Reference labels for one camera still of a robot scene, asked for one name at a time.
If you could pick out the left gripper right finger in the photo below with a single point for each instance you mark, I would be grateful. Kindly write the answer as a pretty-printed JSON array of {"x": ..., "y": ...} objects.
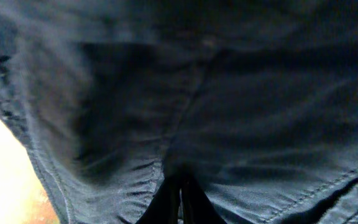
[{"x": 197, "y": 209}]

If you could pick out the navy blue shorts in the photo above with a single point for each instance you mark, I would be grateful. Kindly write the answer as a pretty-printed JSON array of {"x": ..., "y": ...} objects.
[{"x": 256, "y": 100}]

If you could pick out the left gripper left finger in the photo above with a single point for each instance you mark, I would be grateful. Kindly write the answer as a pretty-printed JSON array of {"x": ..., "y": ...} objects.
[{"x": 164, "y": 206}]

